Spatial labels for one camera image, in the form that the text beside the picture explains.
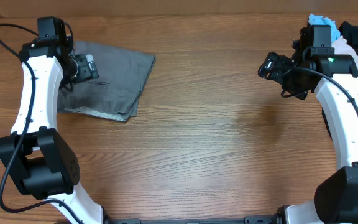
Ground grey shorts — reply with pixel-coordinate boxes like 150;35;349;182
57;41;155;122

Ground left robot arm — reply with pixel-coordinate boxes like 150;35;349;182
0;16;109;223

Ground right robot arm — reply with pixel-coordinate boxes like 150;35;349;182
258;25;358;223

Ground light blue cloth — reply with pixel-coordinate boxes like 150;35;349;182
308;14;341;43

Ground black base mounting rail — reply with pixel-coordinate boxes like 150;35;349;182
103;215;282;224

